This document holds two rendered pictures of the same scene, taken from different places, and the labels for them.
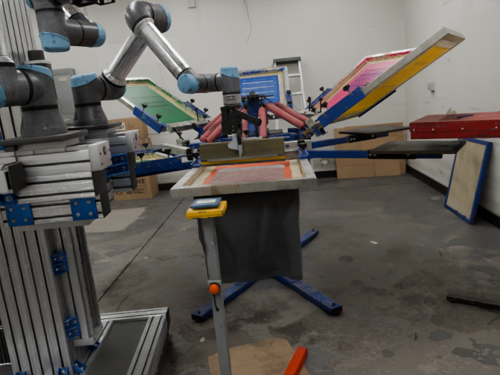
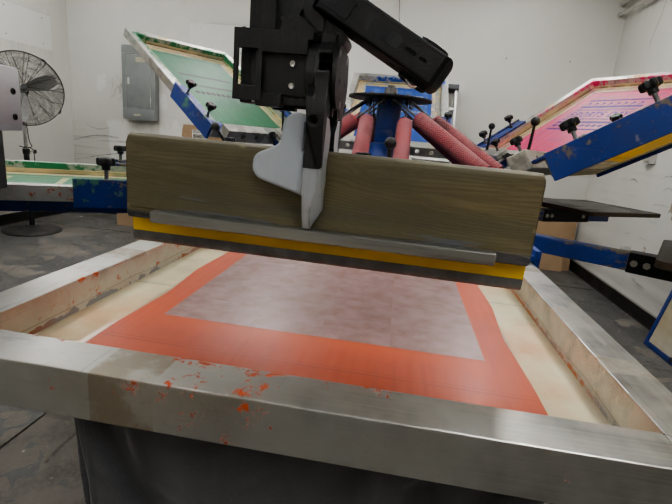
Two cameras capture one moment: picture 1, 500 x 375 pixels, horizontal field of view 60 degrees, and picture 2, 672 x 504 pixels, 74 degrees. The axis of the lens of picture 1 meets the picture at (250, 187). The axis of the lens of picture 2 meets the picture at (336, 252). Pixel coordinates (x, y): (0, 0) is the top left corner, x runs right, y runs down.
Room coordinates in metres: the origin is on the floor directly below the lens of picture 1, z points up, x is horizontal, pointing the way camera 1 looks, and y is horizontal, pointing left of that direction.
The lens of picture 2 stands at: (1.43, -0.02, 1.16)
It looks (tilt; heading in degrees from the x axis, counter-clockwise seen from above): 14 degrees down; 3
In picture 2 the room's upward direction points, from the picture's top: 5 degrees clockwise
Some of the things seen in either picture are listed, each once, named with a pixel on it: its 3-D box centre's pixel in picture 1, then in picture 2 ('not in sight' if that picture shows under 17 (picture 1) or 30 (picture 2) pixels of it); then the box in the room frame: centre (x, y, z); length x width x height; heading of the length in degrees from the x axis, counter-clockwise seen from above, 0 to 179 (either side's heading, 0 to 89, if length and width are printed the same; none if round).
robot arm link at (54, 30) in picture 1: (57, 31); not in sight; (1.32, 0.51, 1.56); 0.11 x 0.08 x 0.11; 155
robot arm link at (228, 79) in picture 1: (229, 80); not in sight; (1.82, 0.04, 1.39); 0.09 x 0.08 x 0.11; 62
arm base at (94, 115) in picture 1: (89, 114); not in sight; (2.03, 0.70, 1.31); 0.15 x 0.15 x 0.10
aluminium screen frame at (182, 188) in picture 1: (248, 170); (344, 266); (2.07, 0.00, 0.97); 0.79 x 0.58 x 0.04; 176
